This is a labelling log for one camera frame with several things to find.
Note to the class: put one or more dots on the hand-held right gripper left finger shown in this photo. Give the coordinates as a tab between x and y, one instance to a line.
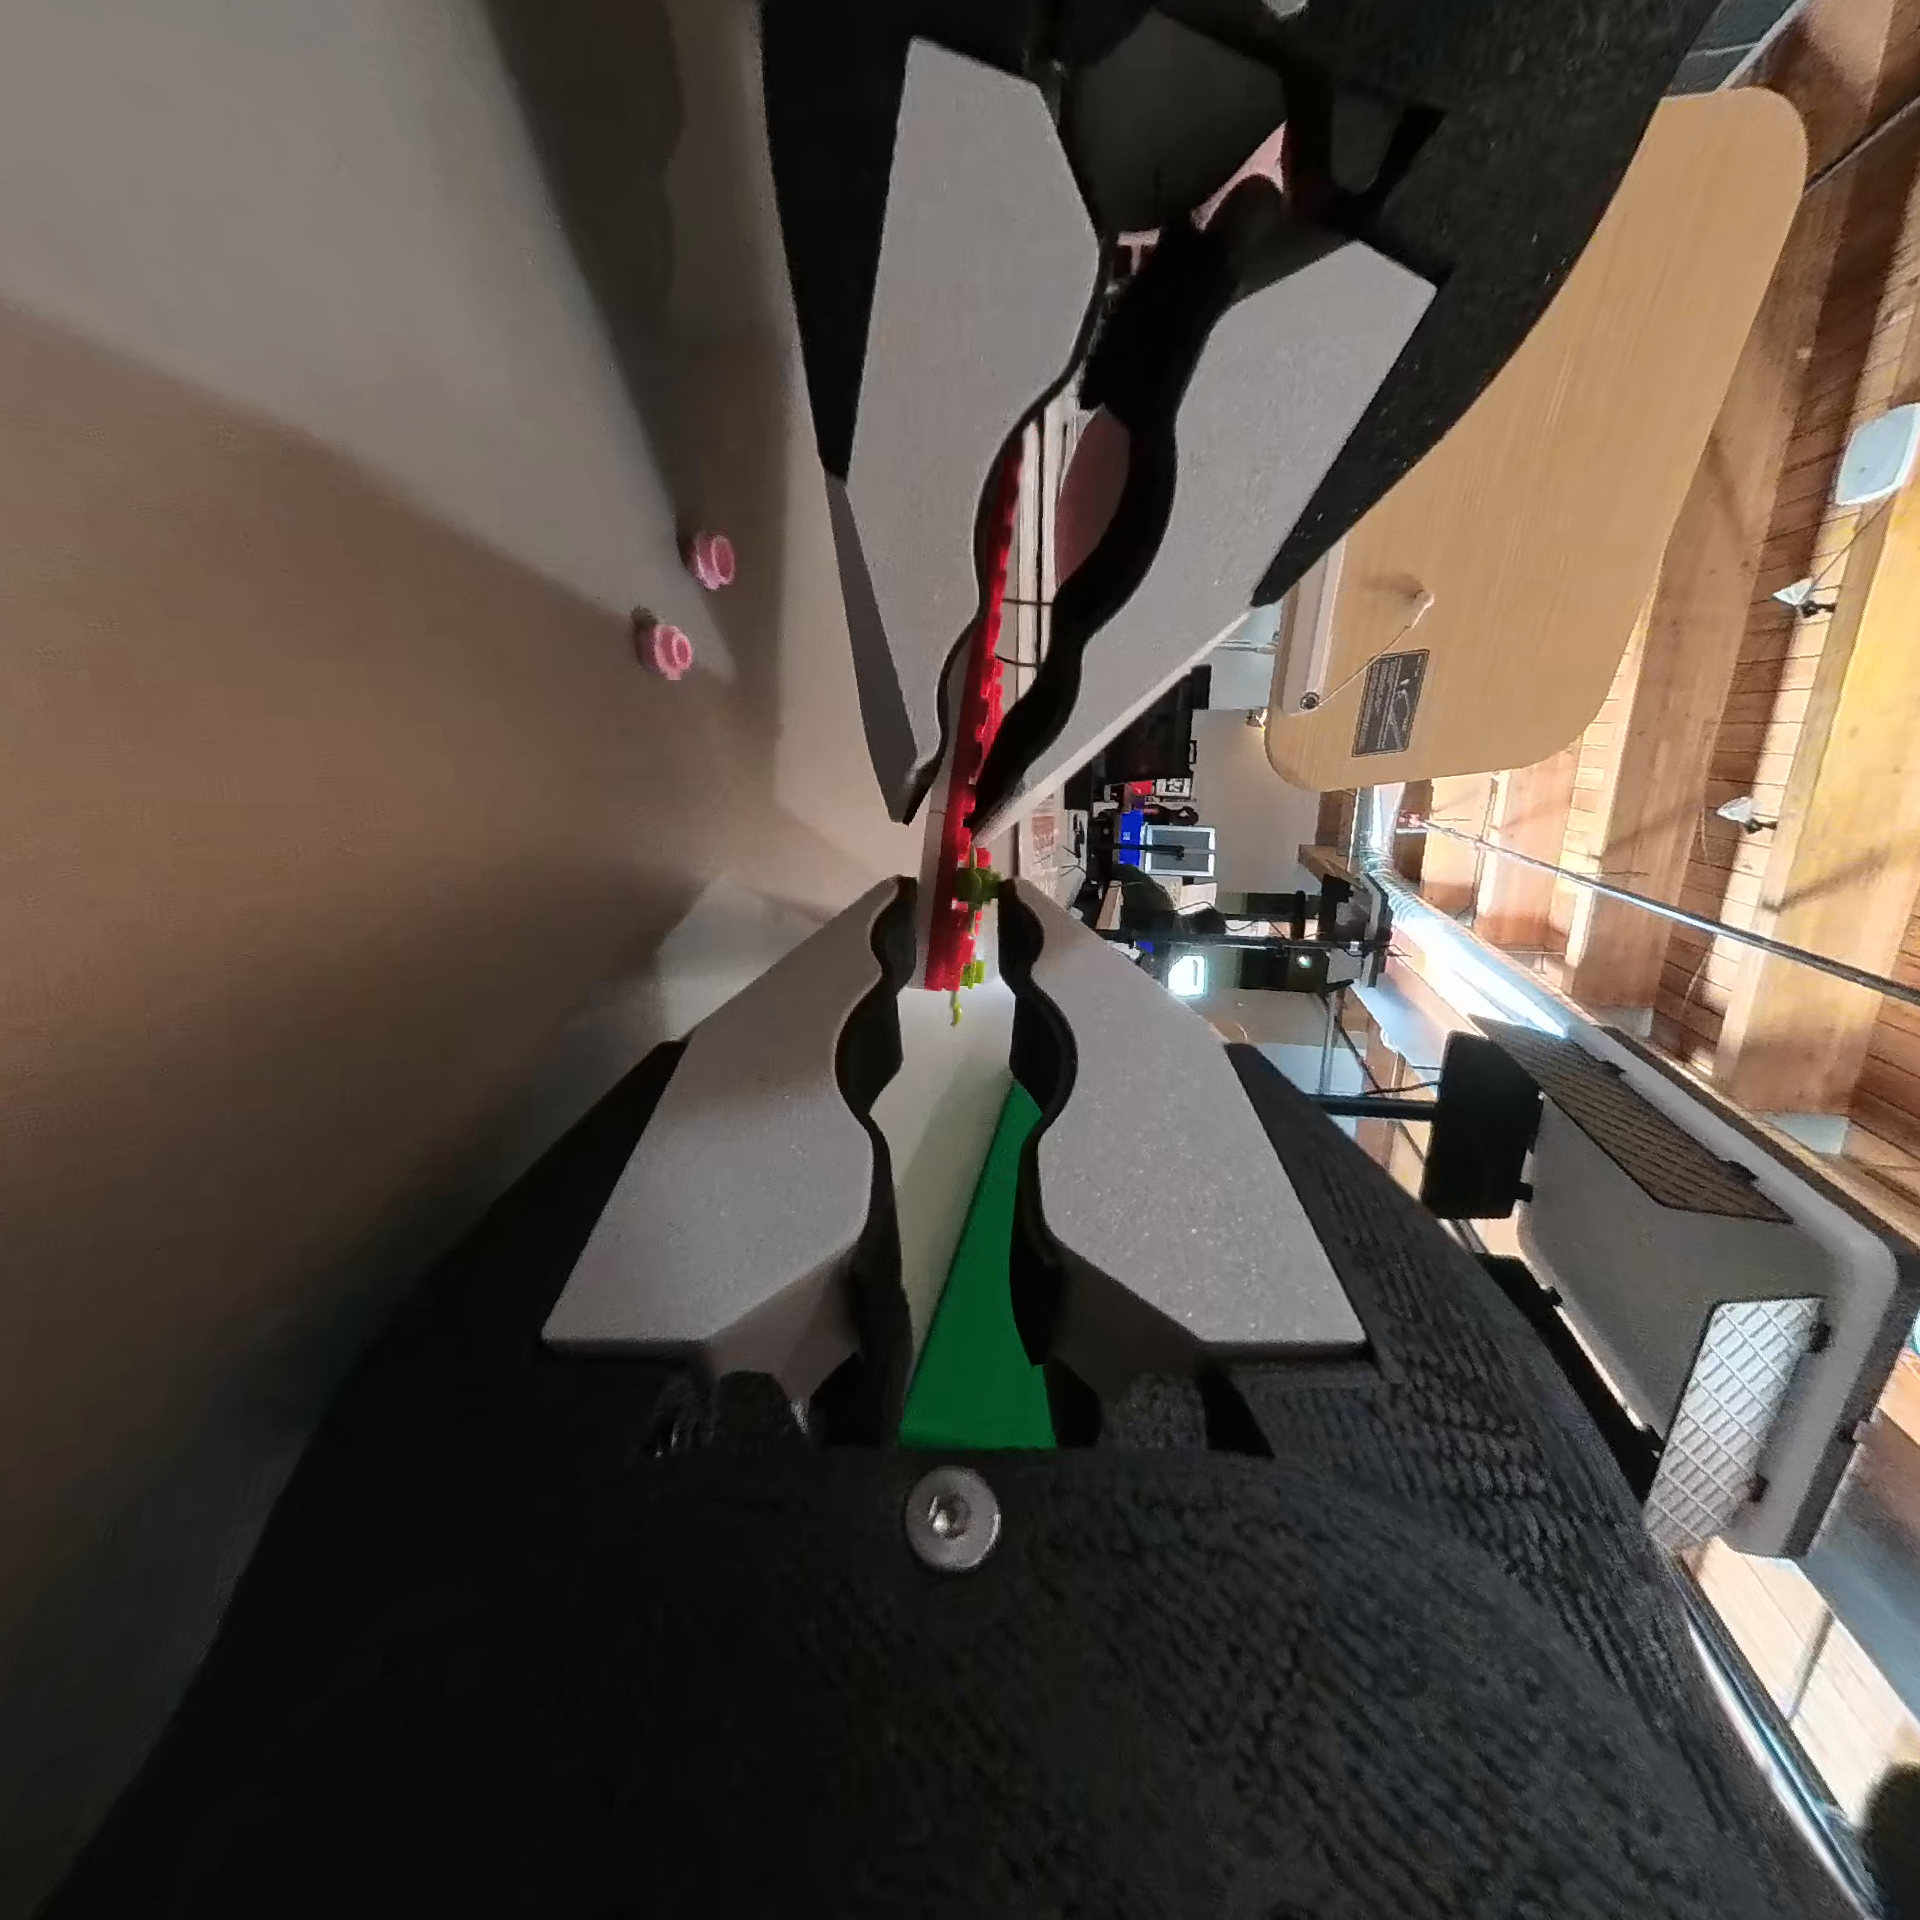
705	1201

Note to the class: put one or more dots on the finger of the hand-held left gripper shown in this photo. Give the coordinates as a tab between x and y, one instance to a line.
1273	436
969	301

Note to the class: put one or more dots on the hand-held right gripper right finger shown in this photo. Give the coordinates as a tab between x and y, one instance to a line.
1186	1188

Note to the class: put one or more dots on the red lego heart frame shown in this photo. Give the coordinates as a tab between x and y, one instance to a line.
982	660

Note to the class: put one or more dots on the pink round lego stud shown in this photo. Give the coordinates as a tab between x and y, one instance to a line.
663	650
708	557

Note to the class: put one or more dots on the green plastic bin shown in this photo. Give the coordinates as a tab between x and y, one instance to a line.
974	1320

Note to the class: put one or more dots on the overhead studio light panel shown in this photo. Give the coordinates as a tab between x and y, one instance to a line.
1634	1258

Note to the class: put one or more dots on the silver ventilation duct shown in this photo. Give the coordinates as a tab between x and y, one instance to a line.
1445	929

